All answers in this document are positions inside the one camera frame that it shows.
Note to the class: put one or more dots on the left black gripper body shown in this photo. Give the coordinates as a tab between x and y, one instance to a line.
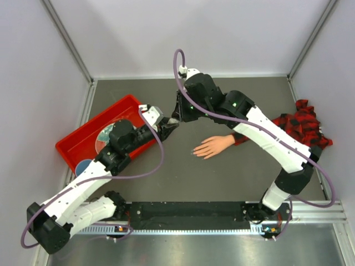
160	124

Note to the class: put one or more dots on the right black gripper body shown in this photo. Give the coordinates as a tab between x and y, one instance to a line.
192	112

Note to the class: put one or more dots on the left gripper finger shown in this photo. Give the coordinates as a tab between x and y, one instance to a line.
166	132
169	126

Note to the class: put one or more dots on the clear nail polish bottle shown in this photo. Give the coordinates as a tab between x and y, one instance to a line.
172	121

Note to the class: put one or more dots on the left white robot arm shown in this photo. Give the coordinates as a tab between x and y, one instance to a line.
53	222

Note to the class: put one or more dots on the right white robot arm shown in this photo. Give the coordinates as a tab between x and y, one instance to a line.
198	96

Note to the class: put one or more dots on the mannequin hand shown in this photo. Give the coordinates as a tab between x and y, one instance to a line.
213	146

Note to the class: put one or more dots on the red and teal plate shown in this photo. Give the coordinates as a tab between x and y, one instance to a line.
102	138

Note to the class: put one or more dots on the red plastic tray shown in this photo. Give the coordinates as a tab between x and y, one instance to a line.
80	144

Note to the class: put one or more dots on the blue plastic cup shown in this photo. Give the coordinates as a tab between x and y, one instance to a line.
81	166

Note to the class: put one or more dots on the red plaid shirt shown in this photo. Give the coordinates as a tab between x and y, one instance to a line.
303	126

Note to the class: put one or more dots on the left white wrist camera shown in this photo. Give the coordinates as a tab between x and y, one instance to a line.
152	112

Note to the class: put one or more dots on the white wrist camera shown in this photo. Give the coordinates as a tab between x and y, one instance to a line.
152	112
186	73

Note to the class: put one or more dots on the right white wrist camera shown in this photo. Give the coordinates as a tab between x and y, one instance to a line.
186	73

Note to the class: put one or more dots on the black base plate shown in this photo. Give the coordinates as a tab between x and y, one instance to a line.
186	215

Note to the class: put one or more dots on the slotted cable duct rail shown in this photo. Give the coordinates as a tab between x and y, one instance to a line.
263	230

